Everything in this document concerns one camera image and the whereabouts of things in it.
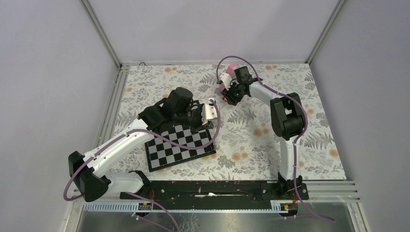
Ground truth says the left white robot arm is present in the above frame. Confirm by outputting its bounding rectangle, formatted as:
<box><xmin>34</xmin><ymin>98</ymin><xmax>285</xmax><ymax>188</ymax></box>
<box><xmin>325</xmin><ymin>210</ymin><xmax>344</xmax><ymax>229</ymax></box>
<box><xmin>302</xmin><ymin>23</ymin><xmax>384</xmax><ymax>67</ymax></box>
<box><xmin>63</xmin><ymin>87</ymin><xmax>221</xmax><ymax>202</ymax></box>

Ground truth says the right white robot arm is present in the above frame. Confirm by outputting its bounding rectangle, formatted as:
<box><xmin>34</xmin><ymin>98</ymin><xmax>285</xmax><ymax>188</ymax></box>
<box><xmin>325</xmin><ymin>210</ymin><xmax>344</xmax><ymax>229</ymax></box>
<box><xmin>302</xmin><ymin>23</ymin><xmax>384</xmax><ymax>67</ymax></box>
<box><xmin>218</xmin><ymin>63</ymin><xmax>309</xmax><ymax>201</ymax></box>

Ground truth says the pink metronome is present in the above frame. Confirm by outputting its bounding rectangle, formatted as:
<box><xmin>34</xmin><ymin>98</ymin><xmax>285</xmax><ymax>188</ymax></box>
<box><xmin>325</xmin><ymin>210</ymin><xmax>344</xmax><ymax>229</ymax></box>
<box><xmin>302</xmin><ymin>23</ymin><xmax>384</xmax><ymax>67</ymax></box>
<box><xmin>225</xmin><ymin>63</ymin><xmax>237</xmax><ymax>74</ymax></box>

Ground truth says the black white chessboard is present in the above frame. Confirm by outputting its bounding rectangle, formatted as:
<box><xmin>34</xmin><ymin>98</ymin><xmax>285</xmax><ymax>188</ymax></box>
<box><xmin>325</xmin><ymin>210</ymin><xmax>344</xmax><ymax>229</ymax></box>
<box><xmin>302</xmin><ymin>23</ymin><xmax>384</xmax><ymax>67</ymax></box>
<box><xmin>145</xmin><ymin>126</ymin><xmax>216</xmax><ymax>172</ymax></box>

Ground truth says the floral table mat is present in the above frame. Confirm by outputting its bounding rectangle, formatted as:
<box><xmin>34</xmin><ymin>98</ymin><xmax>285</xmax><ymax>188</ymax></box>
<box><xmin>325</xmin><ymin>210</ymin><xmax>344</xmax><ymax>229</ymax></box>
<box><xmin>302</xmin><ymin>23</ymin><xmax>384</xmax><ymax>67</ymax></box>
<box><xmin>112</xmin><ymin>64</ymin><xmax>346</xmax><ymax>180</ymax></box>

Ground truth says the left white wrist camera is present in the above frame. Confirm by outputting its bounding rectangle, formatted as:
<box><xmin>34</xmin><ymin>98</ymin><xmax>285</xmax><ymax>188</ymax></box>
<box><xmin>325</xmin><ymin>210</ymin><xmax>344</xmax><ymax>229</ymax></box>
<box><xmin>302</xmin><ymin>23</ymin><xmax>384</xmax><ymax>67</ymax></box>
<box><xmin>202</xmin><ymin>98</ymin><xmax>218</xmax><ymax>125</ymax></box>

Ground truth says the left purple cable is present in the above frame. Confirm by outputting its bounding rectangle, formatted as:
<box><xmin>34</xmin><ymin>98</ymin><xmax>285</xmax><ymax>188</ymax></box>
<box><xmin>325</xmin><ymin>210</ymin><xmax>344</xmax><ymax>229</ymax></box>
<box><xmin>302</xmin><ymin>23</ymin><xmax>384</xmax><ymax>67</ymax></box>
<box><xmin>63</xmin><ymin>100</ymin><xmax>222</xmax><ymax>232</ymax></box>

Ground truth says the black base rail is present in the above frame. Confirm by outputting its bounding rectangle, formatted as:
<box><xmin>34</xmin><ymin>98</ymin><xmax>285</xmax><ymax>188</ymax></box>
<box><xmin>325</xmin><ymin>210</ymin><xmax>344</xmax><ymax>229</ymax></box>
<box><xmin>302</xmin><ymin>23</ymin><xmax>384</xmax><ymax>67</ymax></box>
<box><xmin>120</xmin><ymin>180</ymin><xmax>298</xmax><ymax>206</ymax></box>

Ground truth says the white slotted cable duct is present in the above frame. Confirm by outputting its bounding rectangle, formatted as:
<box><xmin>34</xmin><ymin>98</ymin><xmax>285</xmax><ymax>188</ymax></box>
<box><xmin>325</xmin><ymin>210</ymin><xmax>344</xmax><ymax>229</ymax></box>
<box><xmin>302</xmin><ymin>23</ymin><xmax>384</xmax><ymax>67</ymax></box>
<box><xmin>83</xmin><ymin>201</ymin><xmax>288</xmax><ymax>213</ymax></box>

